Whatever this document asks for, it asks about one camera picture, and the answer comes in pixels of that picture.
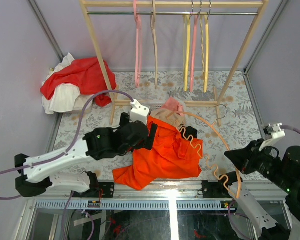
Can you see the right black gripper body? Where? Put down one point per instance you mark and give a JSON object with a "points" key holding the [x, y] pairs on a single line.
{"points": [[264, 161]]}

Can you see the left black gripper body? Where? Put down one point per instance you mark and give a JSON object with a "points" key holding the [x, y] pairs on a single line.
{"points": [[125, 120]]}

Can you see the orange t shirt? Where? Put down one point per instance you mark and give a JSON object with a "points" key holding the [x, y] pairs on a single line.
{"points": [[171, 157]]}

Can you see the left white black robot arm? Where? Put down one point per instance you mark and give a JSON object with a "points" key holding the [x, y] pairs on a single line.
{"points": [[41, 173]]}

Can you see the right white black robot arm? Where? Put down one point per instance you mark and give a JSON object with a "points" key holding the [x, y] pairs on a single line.
{"points": [[268, 228]]}

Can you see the pink hanger left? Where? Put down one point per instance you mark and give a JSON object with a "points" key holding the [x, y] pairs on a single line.
{"points": [[138, 47]]}

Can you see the pink hanger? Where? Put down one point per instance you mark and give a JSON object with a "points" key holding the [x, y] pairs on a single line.
{"points": [[138, 47], [193, 49]]}

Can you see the beige wooden hanger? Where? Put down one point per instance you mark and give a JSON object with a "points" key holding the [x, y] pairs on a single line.
{"points": [[154, 38]]}

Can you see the yellow hanger left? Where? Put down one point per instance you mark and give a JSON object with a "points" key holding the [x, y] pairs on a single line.
{"points": [[186, 46]]}

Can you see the yellow hanger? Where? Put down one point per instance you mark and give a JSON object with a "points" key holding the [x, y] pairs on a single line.
{"points": [[205, 46], [186, 46]]}

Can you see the pink hanger right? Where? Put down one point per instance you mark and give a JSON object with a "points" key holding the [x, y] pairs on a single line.
{"points": [[193, 49]]}

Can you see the yellow hanger right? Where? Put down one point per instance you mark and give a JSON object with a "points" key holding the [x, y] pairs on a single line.
{"points": [[205, 46]]}

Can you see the beige garment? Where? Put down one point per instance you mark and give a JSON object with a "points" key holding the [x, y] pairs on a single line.
{"points": [[170, 117]]}

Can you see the white laundry basket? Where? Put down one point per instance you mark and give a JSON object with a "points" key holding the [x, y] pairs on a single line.
{"points": [[154, 106]]}

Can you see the black garment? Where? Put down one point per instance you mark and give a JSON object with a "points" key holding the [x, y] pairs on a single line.
{"points": [[188, 131]]}

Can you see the pink garment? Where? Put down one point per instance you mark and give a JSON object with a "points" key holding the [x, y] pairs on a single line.
{"points": [[172, 106]]}

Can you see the white cloth pile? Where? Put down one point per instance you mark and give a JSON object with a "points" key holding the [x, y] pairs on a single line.
{"points": [[67, 97]]}

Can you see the red cloth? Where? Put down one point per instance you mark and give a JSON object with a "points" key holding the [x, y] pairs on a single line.
{"points": [[84, 73]]}

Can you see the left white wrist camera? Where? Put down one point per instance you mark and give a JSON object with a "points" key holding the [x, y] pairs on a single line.
{"points": [[139, 112]]}

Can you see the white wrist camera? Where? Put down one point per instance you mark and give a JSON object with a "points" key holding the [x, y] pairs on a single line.
{"points": [[273, 134], [139, 112]]}

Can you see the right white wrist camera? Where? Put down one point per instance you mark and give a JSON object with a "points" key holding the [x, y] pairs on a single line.
{"points": [[273, 134]]}

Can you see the aluminium rail frame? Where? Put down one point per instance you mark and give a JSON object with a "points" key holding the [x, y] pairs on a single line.
{"points": [[155, 196]]}

